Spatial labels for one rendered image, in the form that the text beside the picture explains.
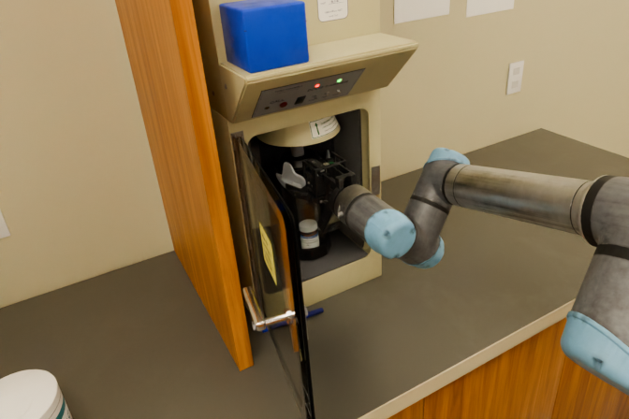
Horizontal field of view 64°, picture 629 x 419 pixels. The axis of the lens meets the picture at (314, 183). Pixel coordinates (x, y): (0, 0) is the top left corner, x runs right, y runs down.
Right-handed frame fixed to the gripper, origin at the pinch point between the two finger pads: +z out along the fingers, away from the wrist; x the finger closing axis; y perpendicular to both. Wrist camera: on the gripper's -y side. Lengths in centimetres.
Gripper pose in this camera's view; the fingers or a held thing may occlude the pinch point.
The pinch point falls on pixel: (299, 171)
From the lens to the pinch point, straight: 110.3
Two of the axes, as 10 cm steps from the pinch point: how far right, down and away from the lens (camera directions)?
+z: -4.9, -3.9, 7.8
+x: -8.7, 2.8, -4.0
